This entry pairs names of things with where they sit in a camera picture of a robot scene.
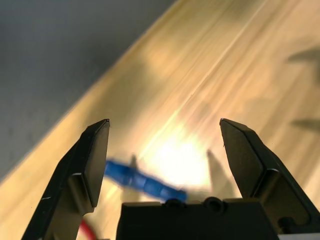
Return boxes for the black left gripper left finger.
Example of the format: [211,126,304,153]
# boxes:
[21,118,111,240]

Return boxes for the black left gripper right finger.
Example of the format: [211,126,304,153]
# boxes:
[219,117,320,236]

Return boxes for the red-handled scissors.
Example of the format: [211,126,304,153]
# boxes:
[79,218,100,240]

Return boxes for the blue-handled screwdriver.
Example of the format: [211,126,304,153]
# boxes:
[104,159,188,202]

